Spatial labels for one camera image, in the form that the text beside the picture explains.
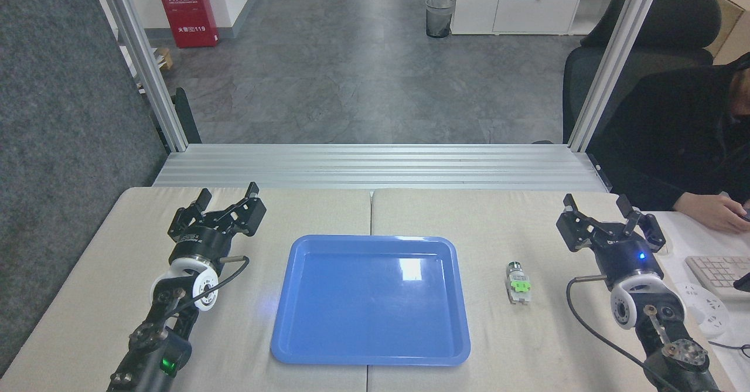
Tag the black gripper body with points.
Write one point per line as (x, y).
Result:
(627, 260)
(199, 242)

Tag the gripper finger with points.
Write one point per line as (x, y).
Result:
(580, 231)
(186, 216)
(647, 228)
(246, 210)

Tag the switch part with green clip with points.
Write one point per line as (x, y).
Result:
(518, 283)

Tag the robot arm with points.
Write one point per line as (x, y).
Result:
(653, 321)
(158, 327)

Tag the blue plastic tray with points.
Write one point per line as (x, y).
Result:
(370, 301)

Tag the person's hand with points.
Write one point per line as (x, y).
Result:
(712, 211)

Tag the white computer mouse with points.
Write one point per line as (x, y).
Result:
(667, 239)

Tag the white keyboard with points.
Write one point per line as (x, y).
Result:
(718, 275)

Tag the person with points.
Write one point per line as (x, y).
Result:
(668, 140)

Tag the white power strip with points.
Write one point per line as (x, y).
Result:
(706, 313)

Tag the black flat device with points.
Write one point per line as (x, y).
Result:
(743, 282)

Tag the beige table pad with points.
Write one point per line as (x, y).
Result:
(527, 345)
(88, 298)

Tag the small wooden box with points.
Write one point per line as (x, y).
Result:
(164, 59)

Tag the red fire extinguisher box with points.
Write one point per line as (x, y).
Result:
(187, 11)

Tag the black office chair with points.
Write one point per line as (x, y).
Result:
(656, 23)

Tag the white drawer cabinet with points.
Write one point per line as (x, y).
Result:
(527, 5)

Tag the brown cardboard box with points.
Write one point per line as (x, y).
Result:
(732, 11)

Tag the dark mesh waste bin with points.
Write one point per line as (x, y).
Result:
(439, 20)

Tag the black post bracket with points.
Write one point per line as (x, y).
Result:
(186, 116)

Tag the silver aluminium rail base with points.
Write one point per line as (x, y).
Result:
(381, 166)

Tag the silver aluminium post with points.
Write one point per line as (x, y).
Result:
(615, 64)
(143, 64)

